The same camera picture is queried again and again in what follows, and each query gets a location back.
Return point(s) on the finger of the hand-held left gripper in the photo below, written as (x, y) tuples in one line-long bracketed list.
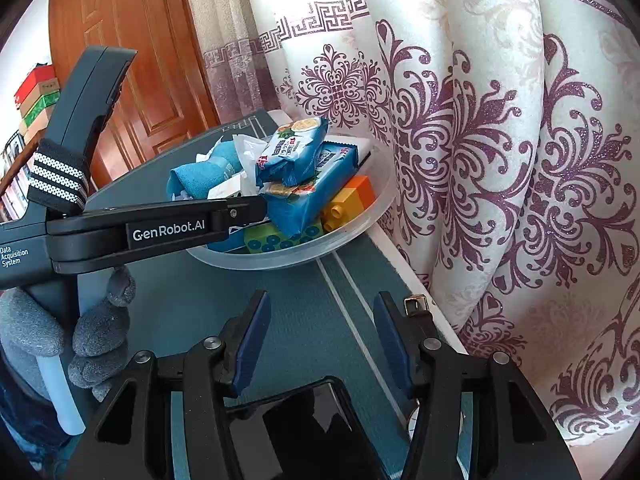
[(245, 209)]

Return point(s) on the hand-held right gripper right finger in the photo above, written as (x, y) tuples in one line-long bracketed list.
[(395, 350)]

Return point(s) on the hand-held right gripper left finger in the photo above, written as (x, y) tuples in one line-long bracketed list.
[(252, 345)]

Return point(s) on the white and blue carton box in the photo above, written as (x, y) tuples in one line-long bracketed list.
[(225, 244)]

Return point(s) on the green block with blue circles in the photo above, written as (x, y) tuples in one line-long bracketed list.
[(272, 242)]

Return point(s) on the blue cloth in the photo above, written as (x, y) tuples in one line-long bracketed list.
[(205, 172)]

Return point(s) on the blue snack packet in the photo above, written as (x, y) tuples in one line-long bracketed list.
[(300, 205), (292, 150)]

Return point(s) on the white plastic wipes pack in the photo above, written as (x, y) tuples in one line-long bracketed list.
[(247, 152)]

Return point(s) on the orange and yellow toy block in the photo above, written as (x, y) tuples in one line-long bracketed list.
[(350, 200)]

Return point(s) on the clear plastic bowl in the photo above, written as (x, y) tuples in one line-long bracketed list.
[(350, 240)]

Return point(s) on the person's left hand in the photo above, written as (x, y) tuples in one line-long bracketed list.
[(100, 340)]

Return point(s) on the rows of books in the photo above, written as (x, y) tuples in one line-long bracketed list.
[(12, 190)]

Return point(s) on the black smartphone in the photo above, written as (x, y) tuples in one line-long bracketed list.
[(310, 430)]

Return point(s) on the wooden bookshelf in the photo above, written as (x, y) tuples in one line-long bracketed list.
[(12, 160)]

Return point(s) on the green box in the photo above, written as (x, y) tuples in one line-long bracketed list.
[(39, 112)]

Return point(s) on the red box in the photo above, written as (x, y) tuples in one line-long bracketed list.
[(32, 82)]

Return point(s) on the wooden door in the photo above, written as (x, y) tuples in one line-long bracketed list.
[(135, 20)]

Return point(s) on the white curtain with purple pattern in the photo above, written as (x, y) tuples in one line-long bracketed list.
[(475, 135)]

